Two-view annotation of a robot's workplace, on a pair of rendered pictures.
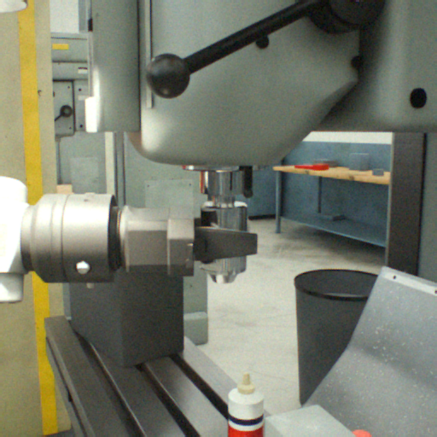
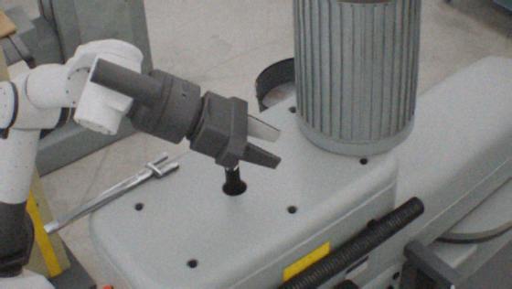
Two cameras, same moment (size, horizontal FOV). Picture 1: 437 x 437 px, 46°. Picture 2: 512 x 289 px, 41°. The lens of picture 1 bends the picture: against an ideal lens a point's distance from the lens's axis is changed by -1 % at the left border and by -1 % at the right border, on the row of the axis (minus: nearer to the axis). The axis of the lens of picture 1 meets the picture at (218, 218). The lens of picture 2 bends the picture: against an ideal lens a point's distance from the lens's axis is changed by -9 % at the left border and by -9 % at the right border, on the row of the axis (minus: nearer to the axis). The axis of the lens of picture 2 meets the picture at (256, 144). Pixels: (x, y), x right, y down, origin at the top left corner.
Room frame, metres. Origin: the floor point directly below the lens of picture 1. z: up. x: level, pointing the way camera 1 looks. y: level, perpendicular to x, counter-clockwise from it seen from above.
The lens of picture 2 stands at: (-0.30, 0.09, 2.67)
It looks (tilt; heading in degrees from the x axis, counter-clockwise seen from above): 40 degrees down; 351
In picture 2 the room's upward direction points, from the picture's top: 4 degrees counter-clockwise
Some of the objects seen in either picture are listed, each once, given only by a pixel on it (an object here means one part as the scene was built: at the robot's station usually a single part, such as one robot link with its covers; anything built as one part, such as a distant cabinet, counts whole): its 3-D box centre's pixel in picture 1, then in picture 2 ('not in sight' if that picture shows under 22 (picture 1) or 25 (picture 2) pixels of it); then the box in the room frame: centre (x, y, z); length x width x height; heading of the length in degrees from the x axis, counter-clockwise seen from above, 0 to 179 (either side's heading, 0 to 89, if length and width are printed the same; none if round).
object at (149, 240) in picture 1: (132, 240); not in sight; (0.51, 0.09, 1.23); 0.13 x 0.12 x 0.10; 4
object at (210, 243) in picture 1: (225, 244); not in sight; (0.49, -0.01, 1.23); 0.06 x 0.02 x 0.03; 94
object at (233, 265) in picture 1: (224, 241); not in sight; (0.52, -0.01, 1.23); 0.05 x 0.05 x 0.06
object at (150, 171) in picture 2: not in sight; (108, 195); (0.54, 0.19, 1.89); 0.24 x 0.04 x 0.01; 117
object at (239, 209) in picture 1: (224, 208); not in sight; (0.52, -0.01, 1.26); 0.05 x 0.05 x 0.01
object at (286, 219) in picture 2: not in sight; (246, 219); (0.52, -0.02, 1.81); 0.47 x 0.26 x 0.16; 116
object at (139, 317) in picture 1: (122, 286); not in sight; (0.90, 0.17, 1.07); 0.22 x 0.12 x 0.20; 37
